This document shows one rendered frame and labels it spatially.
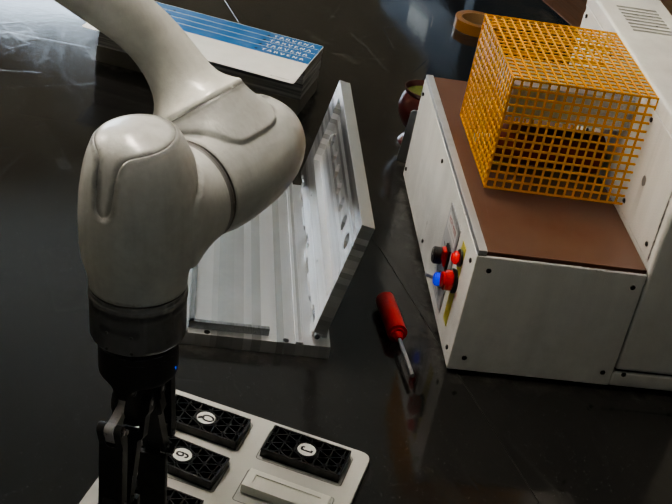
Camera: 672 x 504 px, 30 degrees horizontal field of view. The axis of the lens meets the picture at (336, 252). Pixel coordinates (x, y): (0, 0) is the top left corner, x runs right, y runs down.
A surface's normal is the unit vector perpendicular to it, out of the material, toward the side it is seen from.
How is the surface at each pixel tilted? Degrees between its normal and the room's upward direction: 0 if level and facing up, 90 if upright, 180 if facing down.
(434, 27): 0
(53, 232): 0
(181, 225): 82
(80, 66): 0
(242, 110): 39
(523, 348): 90
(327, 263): 11
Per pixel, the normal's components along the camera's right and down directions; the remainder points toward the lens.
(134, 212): 0.07, 0.38
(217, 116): 0.19, -0.37
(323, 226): 0.36, -0.80
